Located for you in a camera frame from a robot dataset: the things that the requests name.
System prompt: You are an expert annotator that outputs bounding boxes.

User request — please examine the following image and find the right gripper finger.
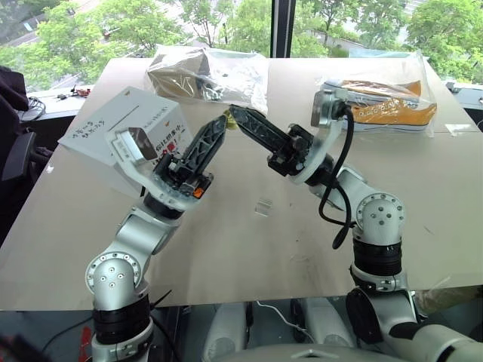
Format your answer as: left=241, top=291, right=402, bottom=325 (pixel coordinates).
left=229, top=106, right=294, bottom=156
left=239, top=106, right=292, bottom=138

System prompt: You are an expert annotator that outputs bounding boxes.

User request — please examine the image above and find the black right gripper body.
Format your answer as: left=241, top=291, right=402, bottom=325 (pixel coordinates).
left=266, top=126, right=314, bottom=178

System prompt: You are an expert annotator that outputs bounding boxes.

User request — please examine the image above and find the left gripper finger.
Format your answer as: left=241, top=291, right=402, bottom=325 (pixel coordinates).
left=183, top=115, right=227, bottom=169
left=188, top=122, right=230, bottom=179

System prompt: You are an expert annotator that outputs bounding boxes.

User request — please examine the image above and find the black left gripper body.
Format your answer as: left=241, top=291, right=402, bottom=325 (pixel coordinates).
left=152, top=156, right=216, bottom=201

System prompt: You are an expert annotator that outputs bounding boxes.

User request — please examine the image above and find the clear plastic bag with box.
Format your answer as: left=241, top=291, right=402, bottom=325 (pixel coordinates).
left=145, top=44, right=270, bottom=115

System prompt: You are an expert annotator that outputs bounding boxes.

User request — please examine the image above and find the brown cardboard box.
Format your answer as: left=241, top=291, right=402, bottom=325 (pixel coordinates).
left=146, top=51, right=213, bottom=102

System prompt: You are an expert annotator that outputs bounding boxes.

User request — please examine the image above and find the white box with slot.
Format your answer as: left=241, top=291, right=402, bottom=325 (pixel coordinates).
left=57, top=87, right=190, bottom=197

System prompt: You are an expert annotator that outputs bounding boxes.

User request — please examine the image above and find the black window mullion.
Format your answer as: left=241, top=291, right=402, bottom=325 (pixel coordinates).
left=270, top=0, right=297, bottom=59

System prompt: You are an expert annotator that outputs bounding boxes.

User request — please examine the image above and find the clear plastic bag with shoes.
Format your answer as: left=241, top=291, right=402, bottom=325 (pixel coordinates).
left=311, top=48, right=439, bottom=139

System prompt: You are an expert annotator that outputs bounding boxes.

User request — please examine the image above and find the white rounded robot shell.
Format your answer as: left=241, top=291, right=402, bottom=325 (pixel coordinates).
left=202, top=301, right=248, bottom=361
left=301, top=297, right=355, bottom=348

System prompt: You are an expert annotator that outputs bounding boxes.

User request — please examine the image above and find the black office chair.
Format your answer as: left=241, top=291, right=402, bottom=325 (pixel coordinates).
left=0, top=66, right=54, bottom=244

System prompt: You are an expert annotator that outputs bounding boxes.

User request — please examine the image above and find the grey robot torso top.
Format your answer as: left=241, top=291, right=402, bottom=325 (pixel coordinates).
left=222, top=342, right=393, bottom=362

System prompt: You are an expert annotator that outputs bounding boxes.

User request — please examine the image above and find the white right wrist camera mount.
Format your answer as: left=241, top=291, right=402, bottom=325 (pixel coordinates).
left=292, top=89, right=354, bottom=186

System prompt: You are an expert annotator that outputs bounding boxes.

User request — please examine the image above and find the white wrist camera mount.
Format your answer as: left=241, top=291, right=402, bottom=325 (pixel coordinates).
left=104, top=127, right=207, bottom=211
left=292, top=89, right=354, bottom=186

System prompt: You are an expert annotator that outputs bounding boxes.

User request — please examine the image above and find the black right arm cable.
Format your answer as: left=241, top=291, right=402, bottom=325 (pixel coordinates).
left=318, top=100, right=358, bottom=250

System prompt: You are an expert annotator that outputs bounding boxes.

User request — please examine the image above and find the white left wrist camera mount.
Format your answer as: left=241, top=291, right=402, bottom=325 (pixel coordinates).
left=104, top=127, right=207, bottom=211

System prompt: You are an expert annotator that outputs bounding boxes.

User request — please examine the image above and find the thin white cable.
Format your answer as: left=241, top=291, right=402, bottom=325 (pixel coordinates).
left=260, top=299, right=314, bottom=342

